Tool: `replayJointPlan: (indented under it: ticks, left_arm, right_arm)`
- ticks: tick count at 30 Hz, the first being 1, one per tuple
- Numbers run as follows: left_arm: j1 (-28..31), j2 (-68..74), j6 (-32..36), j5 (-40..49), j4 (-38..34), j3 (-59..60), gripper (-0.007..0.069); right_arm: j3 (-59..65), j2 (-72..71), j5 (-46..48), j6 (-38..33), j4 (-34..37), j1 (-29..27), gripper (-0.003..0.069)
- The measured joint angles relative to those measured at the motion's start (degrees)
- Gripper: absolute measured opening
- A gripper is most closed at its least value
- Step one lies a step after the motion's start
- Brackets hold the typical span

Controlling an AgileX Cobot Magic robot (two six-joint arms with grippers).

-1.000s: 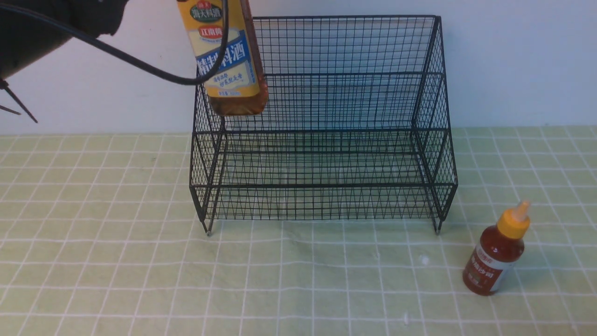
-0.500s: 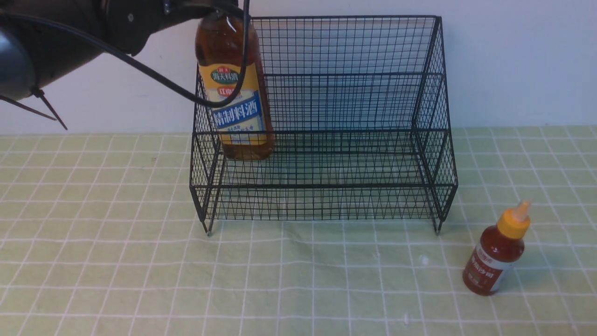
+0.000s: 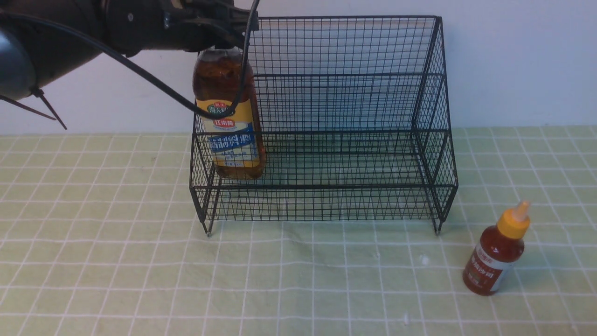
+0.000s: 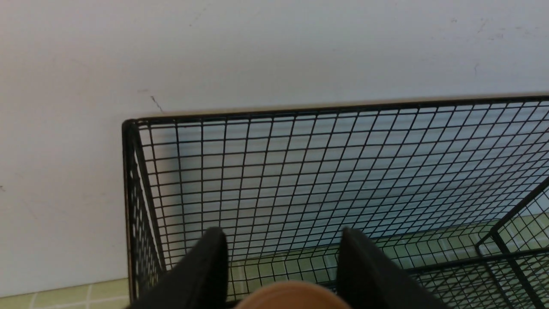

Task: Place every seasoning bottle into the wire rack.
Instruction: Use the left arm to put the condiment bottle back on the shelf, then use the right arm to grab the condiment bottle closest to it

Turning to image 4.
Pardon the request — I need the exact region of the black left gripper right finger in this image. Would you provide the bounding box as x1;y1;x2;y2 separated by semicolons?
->
337;227;448;309

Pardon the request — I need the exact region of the black wire mesh shelf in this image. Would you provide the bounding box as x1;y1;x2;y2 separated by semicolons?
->
122;95;549;309

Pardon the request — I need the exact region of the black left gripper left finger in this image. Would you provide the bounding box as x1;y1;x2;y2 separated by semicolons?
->
129;227;228;309

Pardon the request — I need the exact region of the large cooking wine bottle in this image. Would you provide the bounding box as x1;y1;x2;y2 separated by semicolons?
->
235;280;351;309

